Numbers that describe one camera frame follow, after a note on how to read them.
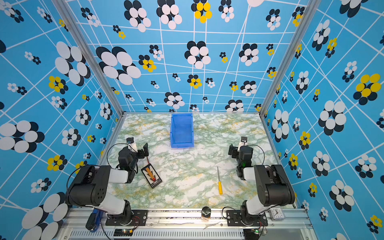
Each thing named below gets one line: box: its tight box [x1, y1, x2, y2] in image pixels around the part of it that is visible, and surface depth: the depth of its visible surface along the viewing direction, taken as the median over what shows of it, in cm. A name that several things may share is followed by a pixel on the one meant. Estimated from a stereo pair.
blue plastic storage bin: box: [170, 113, 194, 148], surface depth 110 cm
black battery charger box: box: [140, 163, 163, 189], surface depth 88 cm
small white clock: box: [269, 207, 285, 220], surface depth 74 cm
